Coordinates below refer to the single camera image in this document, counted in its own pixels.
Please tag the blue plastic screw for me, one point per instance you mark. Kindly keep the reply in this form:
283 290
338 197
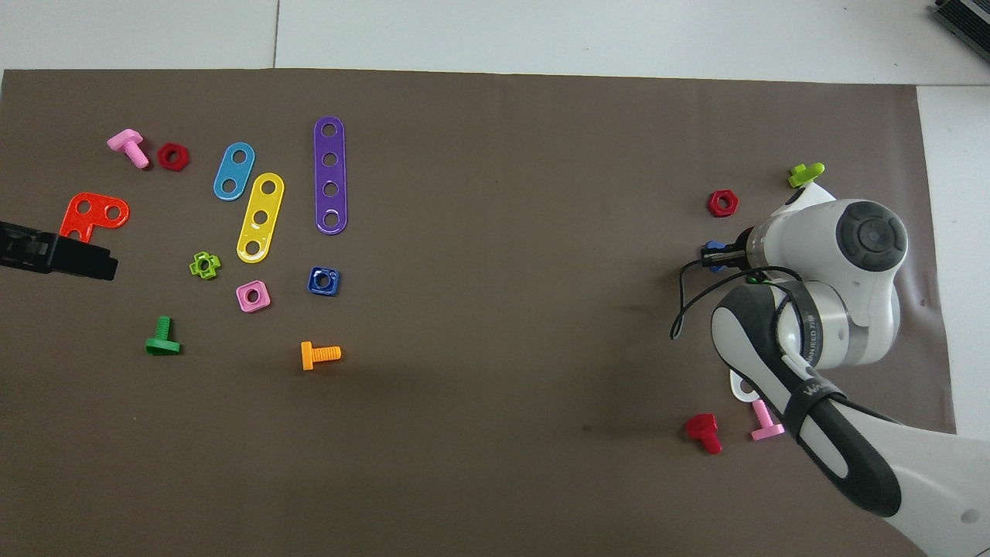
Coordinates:
716 268

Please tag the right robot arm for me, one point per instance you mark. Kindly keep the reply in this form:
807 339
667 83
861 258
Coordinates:
866 309

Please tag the blue square plastic nut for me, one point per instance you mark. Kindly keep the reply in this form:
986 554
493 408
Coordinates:
315 281

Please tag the orange plastic screw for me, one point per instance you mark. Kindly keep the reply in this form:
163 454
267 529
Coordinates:
321 354

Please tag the purple four-hole plastic plate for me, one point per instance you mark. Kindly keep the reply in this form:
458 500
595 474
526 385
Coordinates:
330 174

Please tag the red hexagonal plastic nut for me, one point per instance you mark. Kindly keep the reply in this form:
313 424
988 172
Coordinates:
713 203
164 157

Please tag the pink square plastic nut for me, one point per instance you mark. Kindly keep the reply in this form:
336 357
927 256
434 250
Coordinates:
264 296

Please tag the yellow three-hole plastic plate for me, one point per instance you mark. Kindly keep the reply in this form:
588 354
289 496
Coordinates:
261 204

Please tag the red plastic screw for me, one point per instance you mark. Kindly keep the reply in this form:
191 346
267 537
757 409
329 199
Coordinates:
702 428

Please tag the white plastic plate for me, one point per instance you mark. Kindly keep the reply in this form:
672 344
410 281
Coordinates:
736 388

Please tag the blue two-hole plastic plate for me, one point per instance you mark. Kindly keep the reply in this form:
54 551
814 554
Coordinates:
233 172

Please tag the lime green cross-shaped nut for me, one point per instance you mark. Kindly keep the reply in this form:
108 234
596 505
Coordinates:
196 266

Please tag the pink plastic screw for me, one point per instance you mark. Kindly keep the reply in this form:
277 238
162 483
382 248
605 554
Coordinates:
764 422
128 142

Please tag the lime green plastic screw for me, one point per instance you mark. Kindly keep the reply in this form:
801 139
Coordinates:
803 175

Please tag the red L-shaped plastic plate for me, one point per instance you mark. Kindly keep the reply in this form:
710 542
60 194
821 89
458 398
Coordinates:
78 220

